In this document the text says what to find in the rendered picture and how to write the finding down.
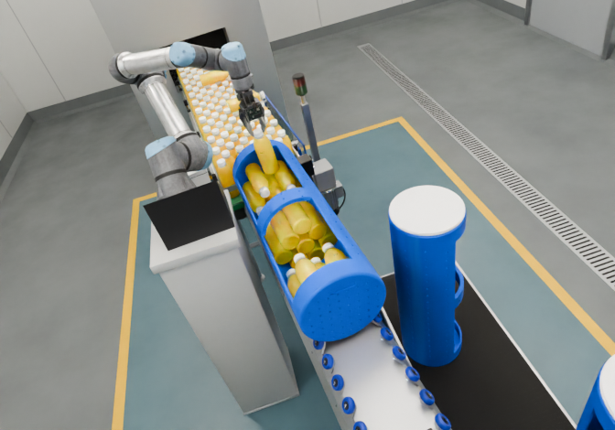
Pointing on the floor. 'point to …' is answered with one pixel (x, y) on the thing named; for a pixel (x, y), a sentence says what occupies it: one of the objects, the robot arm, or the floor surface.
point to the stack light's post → (310, 132)
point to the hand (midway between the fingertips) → (257, 130)
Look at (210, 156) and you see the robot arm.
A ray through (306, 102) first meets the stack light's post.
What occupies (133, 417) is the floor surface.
